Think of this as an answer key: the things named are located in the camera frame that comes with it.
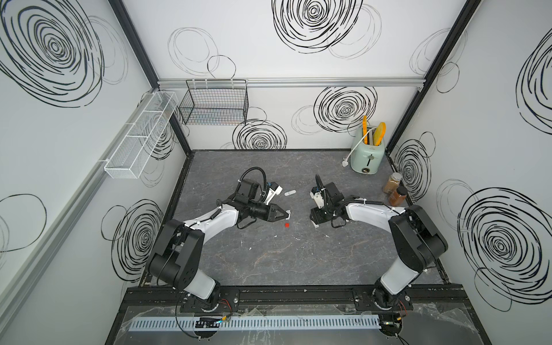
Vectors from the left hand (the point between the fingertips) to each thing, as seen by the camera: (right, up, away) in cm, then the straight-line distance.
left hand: (285, 216), depth 82 cm
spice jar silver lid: (+51, +15, +15) cm, 55 cm away
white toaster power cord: (+32, +22, +30) cm, 49 cm away
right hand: (+13, -2, +11) cm, 18 cm away
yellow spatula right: (+45, +35, +18) cm, 59 cm away
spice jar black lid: (+53, +9, +14) cm, 55 cm away
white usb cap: (+2, -1, +14) cm, 14 cm away
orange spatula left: (+39, +38, +23) cm, 59 cm away
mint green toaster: (+40, +23, +19) cm, 50 cm away
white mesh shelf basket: (-54, +21, -11) cm, 59 cm away
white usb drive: (+3, +7, +20) cm, 22 cm away
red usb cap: (+1, -6, +10) cm, 12 cm away
